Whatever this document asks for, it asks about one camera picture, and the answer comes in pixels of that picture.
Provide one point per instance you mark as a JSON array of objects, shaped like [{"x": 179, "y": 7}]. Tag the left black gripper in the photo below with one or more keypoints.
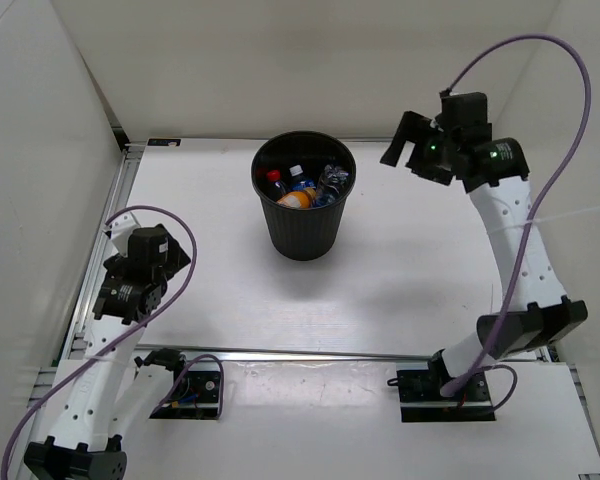
[{"x": 176, "y": 260}]

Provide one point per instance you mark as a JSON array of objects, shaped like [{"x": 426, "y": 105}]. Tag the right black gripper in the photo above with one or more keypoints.
[{"x": 415, "y": 128}]

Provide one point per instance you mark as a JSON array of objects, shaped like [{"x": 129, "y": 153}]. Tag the tall white cap water bottle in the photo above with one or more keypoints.
[{"x": 331, "y": 185}]

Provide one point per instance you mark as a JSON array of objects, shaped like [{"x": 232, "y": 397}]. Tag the red cap water bottle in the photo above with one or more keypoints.
[{"x": 275, "y": 187}]

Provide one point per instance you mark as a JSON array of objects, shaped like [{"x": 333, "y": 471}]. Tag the blue cap water bottle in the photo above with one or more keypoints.
[{"x": 299, "y": 180}]

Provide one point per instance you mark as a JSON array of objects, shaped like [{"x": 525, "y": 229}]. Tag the orange juice bottle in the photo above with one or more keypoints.
[{"x": 299, "y": 199}]

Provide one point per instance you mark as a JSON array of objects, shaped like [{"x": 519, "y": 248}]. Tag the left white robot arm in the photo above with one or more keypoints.
[{"x": 87, "y": 440}]

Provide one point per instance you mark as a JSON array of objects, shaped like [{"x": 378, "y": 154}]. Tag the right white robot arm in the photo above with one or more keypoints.
[{"x": 536, "y": 309}]

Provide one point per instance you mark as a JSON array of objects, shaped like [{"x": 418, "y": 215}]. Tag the black plastic waste bin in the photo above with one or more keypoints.
[{"x": 301, "y": 234}]

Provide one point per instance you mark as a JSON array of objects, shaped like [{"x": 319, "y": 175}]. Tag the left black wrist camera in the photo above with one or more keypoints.
[{"x": 139, "y": 250}]

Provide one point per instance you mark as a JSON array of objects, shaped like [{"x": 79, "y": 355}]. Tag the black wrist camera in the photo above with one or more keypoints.
[
  {"x": 463, "y": 111},
  {"x": 139, "y": 250}
]

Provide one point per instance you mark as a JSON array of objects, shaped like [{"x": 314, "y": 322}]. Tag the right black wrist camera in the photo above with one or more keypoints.
[{"x": 463, "y": 111}]

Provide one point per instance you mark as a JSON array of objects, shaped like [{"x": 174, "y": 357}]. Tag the aluminium table frame rail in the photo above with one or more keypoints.
[{"x": 255, "y": 355}]

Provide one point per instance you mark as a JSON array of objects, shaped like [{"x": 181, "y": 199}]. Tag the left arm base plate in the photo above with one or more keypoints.
[{"x": 197, "y": 392}]

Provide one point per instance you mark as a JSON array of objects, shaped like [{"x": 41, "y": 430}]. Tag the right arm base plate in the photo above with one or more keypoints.
[{"x": 421, "y": 402}]

